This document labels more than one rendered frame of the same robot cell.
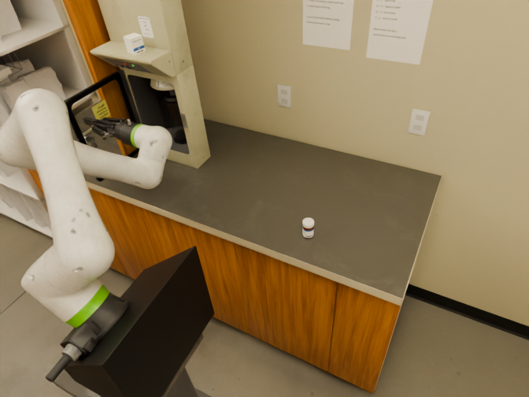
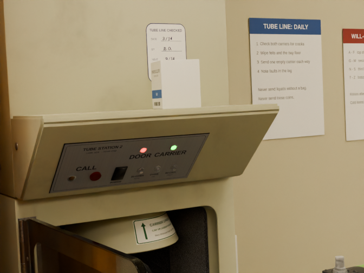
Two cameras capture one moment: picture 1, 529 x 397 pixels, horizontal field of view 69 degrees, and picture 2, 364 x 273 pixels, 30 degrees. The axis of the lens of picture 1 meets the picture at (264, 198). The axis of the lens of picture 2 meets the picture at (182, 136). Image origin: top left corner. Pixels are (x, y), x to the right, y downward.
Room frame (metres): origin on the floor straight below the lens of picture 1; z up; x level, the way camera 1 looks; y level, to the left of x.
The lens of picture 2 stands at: (1.09, 1.20, 1.52)
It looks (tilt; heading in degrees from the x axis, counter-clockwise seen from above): 3 degrees down; 298
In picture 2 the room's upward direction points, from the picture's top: 3 degrees counter-clockwise
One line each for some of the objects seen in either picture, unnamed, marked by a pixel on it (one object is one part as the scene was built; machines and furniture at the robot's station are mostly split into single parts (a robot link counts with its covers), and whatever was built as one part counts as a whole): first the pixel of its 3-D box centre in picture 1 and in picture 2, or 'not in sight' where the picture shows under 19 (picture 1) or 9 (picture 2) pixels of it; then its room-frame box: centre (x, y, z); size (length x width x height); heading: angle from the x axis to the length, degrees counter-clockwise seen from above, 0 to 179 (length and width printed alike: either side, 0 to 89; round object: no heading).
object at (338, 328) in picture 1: (221, 230); not in sight; (1.53, 0.26, 0.45); 2.05 x 0.67 x 0.90; 58
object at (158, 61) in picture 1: (133, 63); (151, 149); (1.52, 0.47, 1.46); 0.32 x 0.11 x 0.10; 58
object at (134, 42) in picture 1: (134, 43); (175, 84); (1.50, 0.44, 1.54); 0.05 x 0.05 x 0.06; 45
